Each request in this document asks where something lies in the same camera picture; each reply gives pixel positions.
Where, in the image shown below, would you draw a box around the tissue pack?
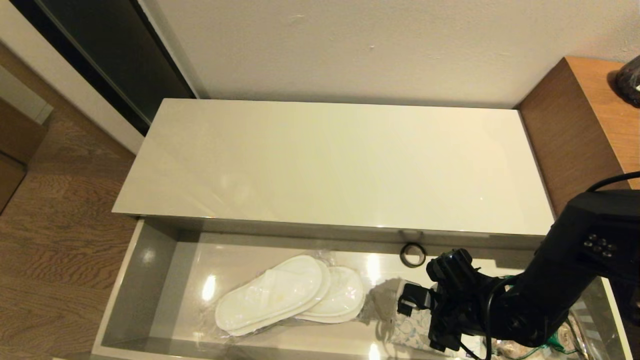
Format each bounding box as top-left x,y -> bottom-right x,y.
387,280 -> 481,360

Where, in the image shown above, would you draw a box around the white drawer with recessed handle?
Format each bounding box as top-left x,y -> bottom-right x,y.
90,217 -> 633,360

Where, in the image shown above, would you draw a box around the snack bag with green label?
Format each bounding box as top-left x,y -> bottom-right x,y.
492,320 -> 588,360

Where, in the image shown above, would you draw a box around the white slippers in plastic bag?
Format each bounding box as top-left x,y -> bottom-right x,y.
214,252 -> 368,338

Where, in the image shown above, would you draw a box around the brown wooden side cabinet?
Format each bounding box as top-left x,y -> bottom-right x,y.
515,56 -> 640,221

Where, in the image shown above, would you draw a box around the dark round ornament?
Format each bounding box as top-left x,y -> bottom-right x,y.
614,56 -> 640,107

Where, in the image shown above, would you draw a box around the dark sliding door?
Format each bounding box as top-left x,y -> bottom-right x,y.
10,0 -> 198,136

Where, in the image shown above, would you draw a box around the brown wooden furniture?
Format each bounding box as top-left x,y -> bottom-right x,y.
0,65 -> 53,213

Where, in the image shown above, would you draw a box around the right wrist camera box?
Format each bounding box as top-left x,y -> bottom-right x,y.
397,282 -> 432,317

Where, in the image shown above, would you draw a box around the black tape ring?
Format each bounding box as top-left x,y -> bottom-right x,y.
399,242 -> 427,269

